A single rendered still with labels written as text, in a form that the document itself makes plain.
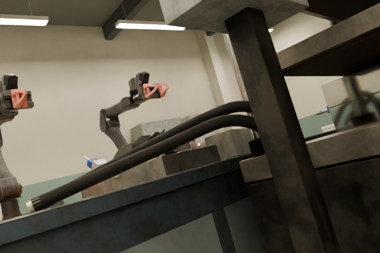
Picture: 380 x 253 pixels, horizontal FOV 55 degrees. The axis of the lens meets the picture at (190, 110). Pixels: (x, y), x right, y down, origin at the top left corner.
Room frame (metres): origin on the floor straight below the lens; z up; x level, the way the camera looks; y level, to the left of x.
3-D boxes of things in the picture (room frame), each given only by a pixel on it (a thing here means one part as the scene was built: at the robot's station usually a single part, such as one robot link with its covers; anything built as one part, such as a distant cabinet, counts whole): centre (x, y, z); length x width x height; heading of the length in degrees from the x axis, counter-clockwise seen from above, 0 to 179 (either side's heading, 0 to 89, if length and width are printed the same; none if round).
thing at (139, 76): (1.69, 0.17, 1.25); 0.07 x 0.06 x 0.11; 135
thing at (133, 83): (1.76, 0.23, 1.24); 0.12 x 0.09 x 0.12; 45
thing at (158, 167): (1.35, 0.22, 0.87); 0.50 x 0.26 x 0.14; 48
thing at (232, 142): (1.67, 0.04, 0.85); 0.50 x 0.26 x 0.11; 65
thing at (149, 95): (1.63, 0.13, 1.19); 0.09 x 0.07 x 0.07; 45
